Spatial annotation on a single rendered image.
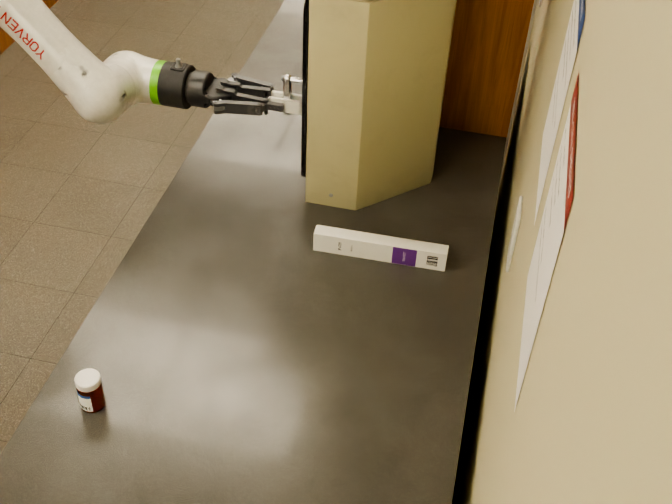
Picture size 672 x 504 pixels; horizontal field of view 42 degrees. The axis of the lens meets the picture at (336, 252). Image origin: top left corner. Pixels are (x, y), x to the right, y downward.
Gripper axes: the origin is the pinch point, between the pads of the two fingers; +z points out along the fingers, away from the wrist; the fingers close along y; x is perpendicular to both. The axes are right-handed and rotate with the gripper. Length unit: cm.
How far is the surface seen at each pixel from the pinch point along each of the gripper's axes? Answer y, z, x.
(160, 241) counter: -25.7, -19.2, 20.4
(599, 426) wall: -120, 49, -63
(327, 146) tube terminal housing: -5.4, 10.0, 5.3
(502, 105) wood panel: 32, 43, 12
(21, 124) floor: 128, -152, 115
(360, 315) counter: -35.5, 23.9, 20.3
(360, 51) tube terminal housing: -5.2, 15.5, -16.9
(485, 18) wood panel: 31.7, 36.1, -8.6
